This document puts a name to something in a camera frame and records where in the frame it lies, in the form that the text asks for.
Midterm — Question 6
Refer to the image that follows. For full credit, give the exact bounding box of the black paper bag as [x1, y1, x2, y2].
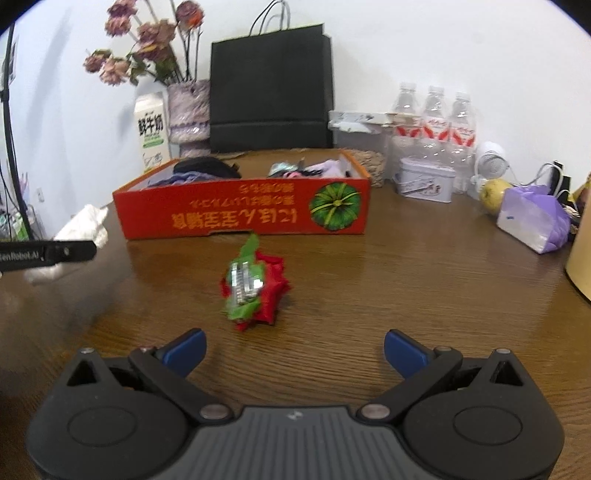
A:
[209, 0, 334, 154]

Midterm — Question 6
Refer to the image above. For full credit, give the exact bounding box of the white tin box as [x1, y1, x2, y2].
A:
[394, 157, 457, 204]

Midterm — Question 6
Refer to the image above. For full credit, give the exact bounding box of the clear water bottle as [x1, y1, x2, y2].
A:
[449, 91, 477, 195]
[421, 85, 451, 167]
[392, 82, 423, 160]

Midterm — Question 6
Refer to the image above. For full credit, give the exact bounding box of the green white milk carton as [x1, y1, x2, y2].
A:
[134, 91, 169, 174]

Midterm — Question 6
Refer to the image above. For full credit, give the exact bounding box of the white charging cable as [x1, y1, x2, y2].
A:
[512, 161, 573, 204]

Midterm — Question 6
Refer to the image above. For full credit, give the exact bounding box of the marbled purple vase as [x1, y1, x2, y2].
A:
[166, 79, 212, 158]

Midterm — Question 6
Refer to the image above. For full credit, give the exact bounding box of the purple tissue pack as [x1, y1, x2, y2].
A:
[496, 185, 572, 254]

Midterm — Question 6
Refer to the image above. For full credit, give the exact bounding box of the orange cardboard box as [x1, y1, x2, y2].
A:
[112, 148, 372, 241]

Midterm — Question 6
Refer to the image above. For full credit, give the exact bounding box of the colourful snack packet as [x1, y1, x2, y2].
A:
[570, 173, 591, 232]

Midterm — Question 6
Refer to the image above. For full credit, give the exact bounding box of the purple knitted pouch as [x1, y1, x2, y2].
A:
[148, 172, 208, 188]

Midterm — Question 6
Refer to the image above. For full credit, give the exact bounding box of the flat white box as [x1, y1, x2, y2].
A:
[329, 110, 421, 134]

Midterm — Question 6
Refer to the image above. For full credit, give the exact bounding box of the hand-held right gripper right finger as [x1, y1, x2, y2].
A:
[355, 329, 525, 423]

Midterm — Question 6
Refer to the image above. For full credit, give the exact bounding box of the dried pink rose bouquet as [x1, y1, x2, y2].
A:
[83, 0, 206, 86]

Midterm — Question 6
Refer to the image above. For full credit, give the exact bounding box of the green apple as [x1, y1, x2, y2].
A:
[480, 179, 513, 215]

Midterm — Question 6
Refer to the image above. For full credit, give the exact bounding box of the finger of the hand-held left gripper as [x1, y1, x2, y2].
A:
[43, 240, 98, 265]

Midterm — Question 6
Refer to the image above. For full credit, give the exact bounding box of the dark navy pouch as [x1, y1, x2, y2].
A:
[173, 157, 242, 180]

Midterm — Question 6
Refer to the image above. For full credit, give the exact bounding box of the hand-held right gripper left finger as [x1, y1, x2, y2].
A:
[67, 328, 234, 423]

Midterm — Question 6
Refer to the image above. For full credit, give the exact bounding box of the wire storage rack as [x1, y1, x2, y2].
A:
[0, 173, 40, 243]

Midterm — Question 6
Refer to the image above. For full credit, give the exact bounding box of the white cloth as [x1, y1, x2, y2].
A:
[25, 204, 109, 282]

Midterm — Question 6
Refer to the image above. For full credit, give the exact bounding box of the fluffy purple towel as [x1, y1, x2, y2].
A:
[305, 159, 346, 178]

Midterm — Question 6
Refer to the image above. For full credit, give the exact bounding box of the small white fan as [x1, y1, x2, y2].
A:
[468, 142, 509, 199]

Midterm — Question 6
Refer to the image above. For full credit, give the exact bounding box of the clear plastic container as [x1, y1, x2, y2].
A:
[332, 127, 389, 188]

